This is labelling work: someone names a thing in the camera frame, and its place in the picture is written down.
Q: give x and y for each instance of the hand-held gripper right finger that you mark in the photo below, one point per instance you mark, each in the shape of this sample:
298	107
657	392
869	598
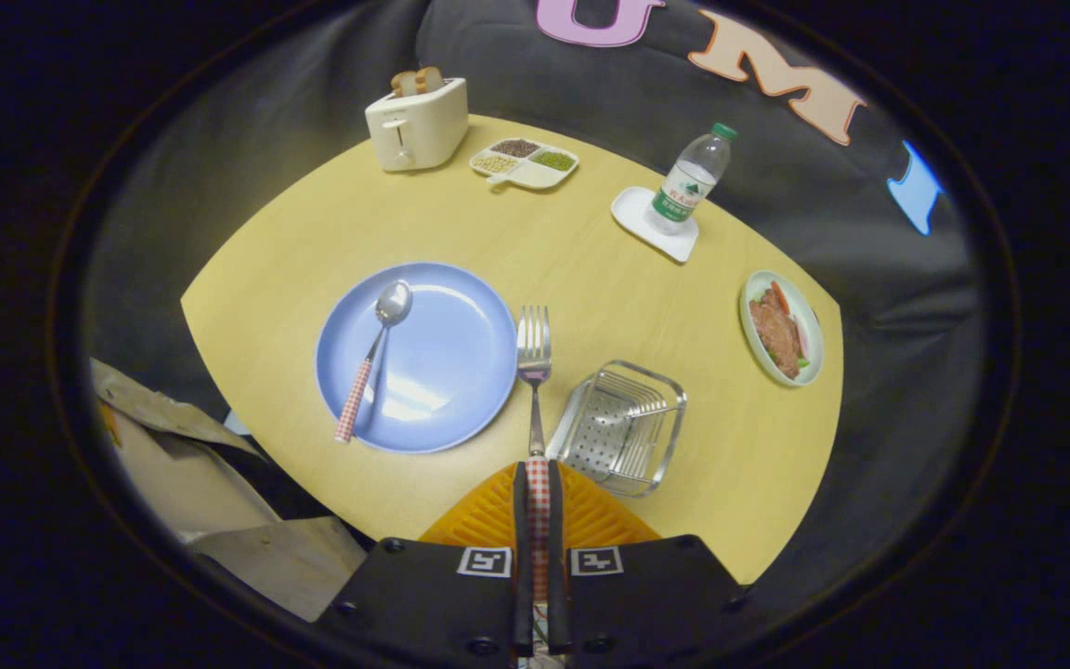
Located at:
554	520

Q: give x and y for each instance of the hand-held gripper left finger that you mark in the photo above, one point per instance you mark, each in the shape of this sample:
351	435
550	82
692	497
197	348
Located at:
520	520

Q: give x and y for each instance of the metal drain basket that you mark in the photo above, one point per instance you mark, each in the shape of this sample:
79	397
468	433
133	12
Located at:
614	432

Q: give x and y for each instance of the blue round plate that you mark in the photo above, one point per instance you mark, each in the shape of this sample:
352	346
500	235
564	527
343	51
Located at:
447	362

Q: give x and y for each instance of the cooked meat with vegetables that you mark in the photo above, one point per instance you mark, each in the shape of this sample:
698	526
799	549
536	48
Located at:
775	330

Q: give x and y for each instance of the beige crumpled bag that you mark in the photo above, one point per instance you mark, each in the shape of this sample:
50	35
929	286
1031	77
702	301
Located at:
210	502

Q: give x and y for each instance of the pale green food plate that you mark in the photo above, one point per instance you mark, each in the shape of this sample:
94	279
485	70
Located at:
814	339

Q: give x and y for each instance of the white square coaster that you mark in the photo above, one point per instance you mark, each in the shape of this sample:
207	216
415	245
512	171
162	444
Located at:
632	209

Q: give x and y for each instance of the white divided bean dish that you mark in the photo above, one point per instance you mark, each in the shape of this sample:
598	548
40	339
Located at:
535	172

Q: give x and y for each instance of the clear green-cap water bottle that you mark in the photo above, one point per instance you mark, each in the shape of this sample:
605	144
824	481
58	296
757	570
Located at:
688	186

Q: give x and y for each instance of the cream toaster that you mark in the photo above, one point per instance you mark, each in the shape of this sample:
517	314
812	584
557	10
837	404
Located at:
428	125

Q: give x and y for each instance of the toasted bread slice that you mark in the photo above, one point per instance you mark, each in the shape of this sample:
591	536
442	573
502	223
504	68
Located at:
403	84
430	78

